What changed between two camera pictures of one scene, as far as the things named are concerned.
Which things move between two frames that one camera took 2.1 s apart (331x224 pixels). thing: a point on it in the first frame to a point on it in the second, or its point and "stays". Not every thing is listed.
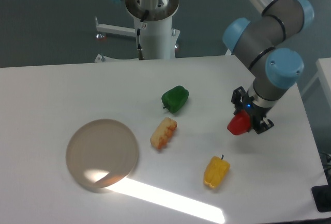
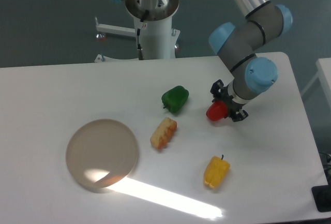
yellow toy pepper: (215, 171) stays
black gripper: (257, 113) to (218, 89)
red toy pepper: (240, 123) to (216, 110)
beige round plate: (102, 152) stays
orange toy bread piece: (163, 133) stays
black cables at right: (326, 161) stays
